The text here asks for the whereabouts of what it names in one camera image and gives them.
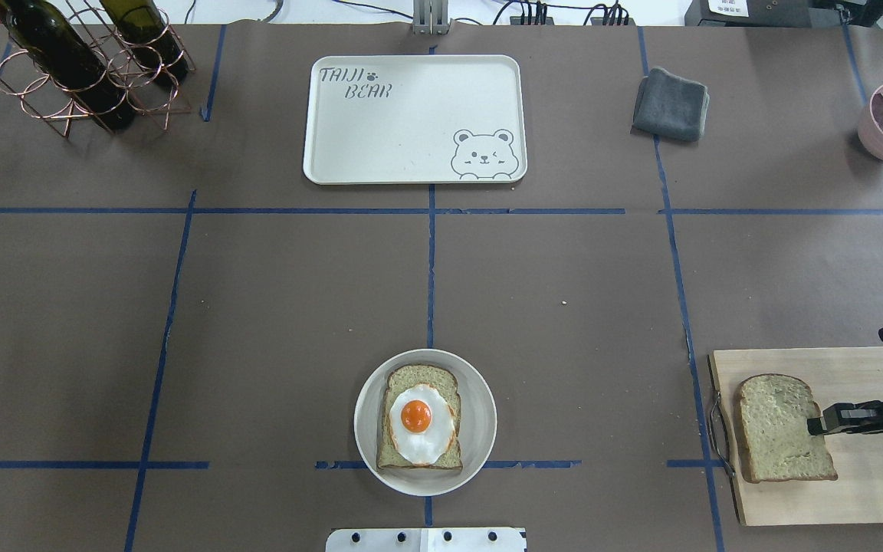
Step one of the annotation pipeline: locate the grey folded cloth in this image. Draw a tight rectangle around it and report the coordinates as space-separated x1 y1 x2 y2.
632 67 709 143

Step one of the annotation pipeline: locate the dark wine bottle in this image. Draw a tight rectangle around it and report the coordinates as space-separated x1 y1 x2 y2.
101 1 189 88
0 1 136 130

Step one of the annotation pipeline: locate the white round plate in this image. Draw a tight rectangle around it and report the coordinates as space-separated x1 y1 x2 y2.
353 348 498 497

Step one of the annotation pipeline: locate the wooden cutting board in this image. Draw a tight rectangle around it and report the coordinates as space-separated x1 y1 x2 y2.
709 347 883 527

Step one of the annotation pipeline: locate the dark wine bottle left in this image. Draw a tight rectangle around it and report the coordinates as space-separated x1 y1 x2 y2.
0 1 136 130

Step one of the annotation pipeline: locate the dark wine bottle right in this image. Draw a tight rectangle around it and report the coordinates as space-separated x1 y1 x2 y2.
101 1 189 88

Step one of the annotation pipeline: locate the fried egg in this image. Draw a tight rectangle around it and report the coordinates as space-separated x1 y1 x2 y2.
388 383 456 467

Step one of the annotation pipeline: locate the copper wire bottle rack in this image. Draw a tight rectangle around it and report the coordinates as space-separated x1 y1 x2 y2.
0 1 195 137

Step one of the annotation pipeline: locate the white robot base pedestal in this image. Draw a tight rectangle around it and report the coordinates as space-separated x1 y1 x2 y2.
325 527 528 551

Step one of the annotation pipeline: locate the cream bear tray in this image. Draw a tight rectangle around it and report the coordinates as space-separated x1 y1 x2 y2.
302 54 528 185

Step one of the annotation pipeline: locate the bread slice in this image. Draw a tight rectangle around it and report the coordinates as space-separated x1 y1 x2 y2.
736 373 839 485
377 366 463 472

